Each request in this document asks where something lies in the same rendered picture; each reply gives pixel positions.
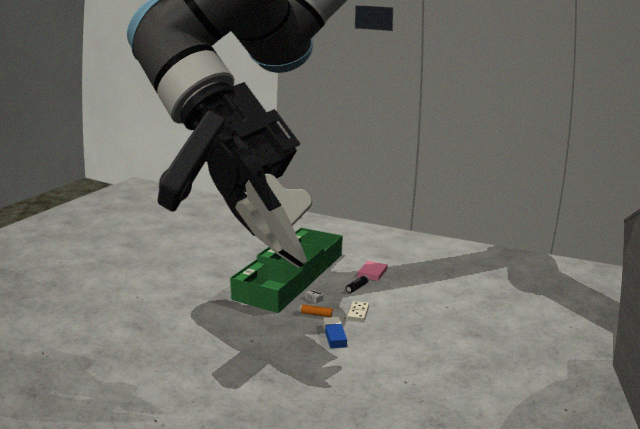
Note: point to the cream domino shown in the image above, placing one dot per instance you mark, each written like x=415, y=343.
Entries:
x=358, y=311

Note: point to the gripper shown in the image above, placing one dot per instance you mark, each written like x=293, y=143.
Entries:
x=276, y=210

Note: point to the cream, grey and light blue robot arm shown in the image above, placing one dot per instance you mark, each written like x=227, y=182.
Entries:
x=172, y=40

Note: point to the orange aa battery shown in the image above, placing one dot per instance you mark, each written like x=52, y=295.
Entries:
x=315, y=310

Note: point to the pink rectangular block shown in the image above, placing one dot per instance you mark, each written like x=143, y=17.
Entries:
x=373, y=270

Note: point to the green rack of three bins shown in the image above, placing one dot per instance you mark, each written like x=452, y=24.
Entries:
x=268, y=291

